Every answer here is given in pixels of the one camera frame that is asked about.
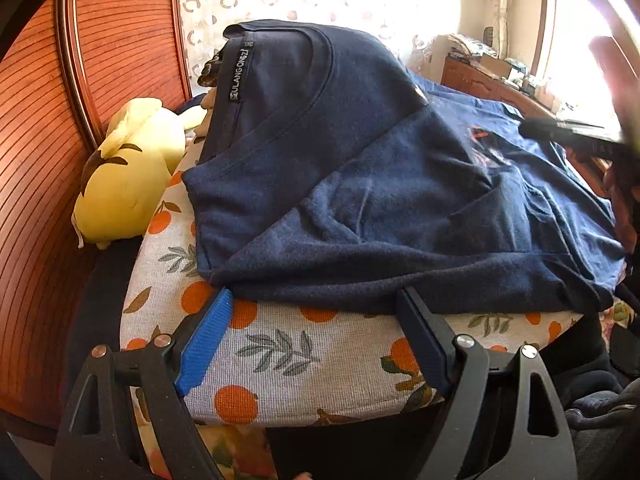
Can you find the clutter on cabinet top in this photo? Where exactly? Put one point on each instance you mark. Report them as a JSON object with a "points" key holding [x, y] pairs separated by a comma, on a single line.
{"points": [[505, 65]]}

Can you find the white patterned curtain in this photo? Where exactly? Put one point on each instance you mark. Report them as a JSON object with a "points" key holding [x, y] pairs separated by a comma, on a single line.
{"points": [[320, 5]]}

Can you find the blue printed t-shirt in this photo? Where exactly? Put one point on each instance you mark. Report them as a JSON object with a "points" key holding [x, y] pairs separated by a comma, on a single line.
{"points": [[560, 185]]}

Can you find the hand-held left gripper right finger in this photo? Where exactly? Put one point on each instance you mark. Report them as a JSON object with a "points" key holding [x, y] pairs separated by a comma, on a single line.
{"points": [[425, 340]]}

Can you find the wooden cabinet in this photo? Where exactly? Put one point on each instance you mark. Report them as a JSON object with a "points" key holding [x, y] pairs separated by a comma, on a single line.
{"points": [[490, 85]]}

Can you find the wooden headboard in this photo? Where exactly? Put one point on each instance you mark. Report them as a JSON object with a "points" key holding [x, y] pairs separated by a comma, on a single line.
{"points": [[60, 160]]}

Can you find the yellow plush toy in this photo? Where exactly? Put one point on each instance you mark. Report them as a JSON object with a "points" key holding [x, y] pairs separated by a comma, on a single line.
{"points": [[127, 175]]}

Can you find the dark grey garment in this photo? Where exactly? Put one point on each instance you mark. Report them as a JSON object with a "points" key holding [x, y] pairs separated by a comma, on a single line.
{"points": [[607, 420]]}

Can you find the orange print cushion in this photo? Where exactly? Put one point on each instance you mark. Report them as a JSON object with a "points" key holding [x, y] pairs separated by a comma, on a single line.
{"points": [[280, 355]]}

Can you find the navy t-shirt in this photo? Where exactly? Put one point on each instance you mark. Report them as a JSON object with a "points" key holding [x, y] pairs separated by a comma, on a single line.
{"points": [[310, 160]]}

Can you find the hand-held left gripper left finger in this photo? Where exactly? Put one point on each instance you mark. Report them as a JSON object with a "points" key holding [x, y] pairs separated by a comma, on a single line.
{"points": [[206, 332]]}

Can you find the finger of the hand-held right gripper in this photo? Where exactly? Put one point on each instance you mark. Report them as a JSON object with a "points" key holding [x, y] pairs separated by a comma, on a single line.
{"points": [[555, 130]]}

